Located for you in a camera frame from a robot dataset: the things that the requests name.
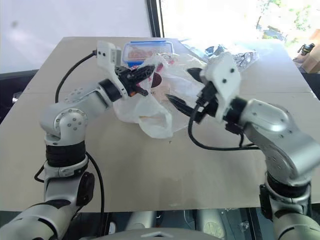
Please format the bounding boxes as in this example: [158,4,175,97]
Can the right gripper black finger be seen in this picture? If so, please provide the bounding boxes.
[187,67,203,83]
[165,94,195,118]

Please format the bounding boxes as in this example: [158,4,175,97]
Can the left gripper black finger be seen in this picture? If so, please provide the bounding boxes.
[131,64,155,82]
[133,84,149,97]

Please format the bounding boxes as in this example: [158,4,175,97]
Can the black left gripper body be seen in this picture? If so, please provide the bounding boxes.
[114,65,138,98]

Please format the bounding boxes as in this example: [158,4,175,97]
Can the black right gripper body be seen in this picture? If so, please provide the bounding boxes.
[191,81,220,125]

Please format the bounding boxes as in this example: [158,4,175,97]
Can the translucent white plastic bag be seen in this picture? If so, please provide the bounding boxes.
[112,51,209,139]

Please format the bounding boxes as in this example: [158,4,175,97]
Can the clear crumpled plastic bag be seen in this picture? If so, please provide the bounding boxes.
[179,38,260,69]

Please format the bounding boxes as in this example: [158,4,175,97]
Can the blue-lidded clear food container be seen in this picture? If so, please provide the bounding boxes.
[122,40,174,69]

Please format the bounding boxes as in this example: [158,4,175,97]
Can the brown cardboard box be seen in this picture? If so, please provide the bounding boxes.
[291,31,320,74]

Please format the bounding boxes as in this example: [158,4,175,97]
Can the black bottle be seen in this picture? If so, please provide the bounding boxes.
[296,42,316,61]

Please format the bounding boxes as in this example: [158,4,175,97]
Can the dark rounded furniture piece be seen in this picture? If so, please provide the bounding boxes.
[0,69,40,125]

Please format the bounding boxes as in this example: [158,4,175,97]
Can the silver robot torso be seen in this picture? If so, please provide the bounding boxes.
[106,209,251,240]

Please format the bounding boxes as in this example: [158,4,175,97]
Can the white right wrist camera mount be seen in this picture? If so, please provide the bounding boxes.
[199,53,243,124]

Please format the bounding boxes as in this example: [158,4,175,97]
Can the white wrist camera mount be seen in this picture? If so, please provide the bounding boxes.
[96,40,127,101]
[199,53,243,124]

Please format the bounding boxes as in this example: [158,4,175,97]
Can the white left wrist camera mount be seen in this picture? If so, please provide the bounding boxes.
[96,40,127,101]

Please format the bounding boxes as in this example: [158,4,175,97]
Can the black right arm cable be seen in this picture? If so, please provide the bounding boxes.
[188,98,261,152]

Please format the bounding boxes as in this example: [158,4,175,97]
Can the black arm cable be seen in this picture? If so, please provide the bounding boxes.
[34,49,105,216]
[188,98,261,152]

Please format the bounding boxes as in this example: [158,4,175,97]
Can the black window frame post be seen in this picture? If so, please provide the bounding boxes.
[145,0,165,39]

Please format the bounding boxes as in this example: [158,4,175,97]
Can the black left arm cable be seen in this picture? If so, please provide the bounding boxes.
[34,49,105,216]

